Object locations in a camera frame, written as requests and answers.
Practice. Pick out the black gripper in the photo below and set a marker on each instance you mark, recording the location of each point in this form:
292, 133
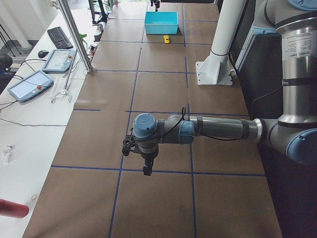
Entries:
148, 158
156, 4

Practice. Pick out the yellow beetle toy car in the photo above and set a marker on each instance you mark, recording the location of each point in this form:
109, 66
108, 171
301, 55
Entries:
166, 39

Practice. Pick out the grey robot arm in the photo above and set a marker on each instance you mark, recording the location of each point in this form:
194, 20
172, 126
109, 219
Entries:
293, 134

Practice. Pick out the light blue plastic bin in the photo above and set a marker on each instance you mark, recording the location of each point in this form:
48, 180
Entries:
161, 23

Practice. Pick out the black computer keyboard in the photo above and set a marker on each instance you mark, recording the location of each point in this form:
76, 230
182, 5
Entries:
59, 38

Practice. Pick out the far teach pendant tablet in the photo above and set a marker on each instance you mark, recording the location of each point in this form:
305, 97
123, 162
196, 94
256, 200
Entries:
59, 61

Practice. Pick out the teach pendant tablet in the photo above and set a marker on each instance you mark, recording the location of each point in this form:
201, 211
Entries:
59, 61
30, 87

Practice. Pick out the black computer mouse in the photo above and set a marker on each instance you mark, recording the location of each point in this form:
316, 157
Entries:
42, 53

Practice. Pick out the crumpled white paper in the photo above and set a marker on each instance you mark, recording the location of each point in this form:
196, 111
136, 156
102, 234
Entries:
7, 154

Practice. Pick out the near teach pendant tablet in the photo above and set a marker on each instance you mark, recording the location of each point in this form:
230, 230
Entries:
30, 87

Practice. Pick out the red cylinder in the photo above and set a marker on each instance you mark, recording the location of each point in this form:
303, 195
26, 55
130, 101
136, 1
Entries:
12, 209

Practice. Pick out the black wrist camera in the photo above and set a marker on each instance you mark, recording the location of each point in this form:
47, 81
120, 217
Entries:
129, 144

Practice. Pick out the white pedestal mount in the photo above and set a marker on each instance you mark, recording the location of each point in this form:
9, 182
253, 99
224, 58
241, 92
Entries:
215, 69

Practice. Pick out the aluminium frame post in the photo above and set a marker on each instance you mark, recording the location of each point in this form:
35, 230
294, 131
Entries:
66, 12

